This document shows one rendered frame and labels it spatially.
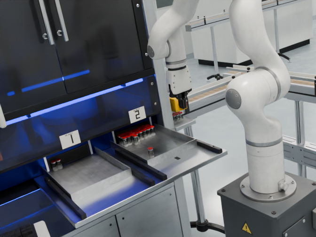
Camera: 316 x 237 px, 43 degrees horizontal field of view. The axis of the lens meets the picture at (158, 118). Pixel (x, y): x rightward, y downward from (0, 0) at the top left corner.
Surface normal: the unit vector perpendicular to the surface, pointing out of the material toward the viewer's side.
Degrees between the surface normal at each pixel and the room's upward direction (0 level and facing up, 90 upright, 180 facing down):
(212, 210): 0
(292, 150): 90
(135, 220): 90
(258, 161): 90
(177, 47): 90
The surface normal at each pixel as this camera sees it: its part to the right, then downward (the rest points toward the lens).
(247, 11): -0.12, 0.14
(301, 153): -0.82, 0.32
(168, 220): 0.55, 0.19
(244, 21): -0.36, 0.32
